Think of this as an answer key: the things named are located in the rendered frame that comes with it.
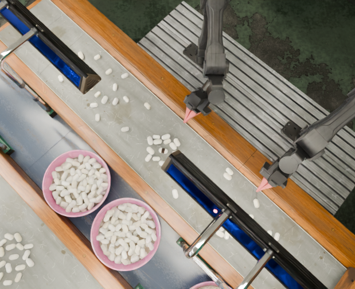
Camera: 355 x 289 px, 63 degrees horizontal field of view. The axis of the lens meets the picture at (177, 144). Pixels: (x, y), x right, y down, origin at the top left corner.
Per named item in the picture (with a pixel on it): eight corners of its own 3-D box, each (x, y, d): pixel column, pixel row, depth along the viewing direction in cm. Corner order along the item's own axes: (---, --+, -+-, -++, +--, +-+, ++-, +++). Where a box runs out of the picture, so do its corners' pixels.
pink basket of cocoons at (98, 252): (113, 190, 123) (109, 187, 114) (171, 214, 121) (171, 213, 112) (85, 250, 117) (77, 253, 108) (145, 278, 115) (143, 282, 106)
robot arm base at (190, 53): (215, 69, 131) (225, 59, 133) (182, 43, 134) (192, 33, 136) (213, 77, 139) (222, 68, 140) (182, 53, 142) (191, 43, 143)
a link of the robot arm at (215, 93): (229, 105, 98) (234, 70, 92) (204, 105, 98) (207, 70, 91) (224, 91, 108) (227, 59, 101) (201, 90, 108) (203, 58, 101)
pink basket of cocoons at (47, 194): (85, 142, 128) (79, 136, 119) (127, 184, 124) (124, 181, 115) (38, 186, 123) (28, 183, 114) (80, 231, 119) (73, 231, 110)
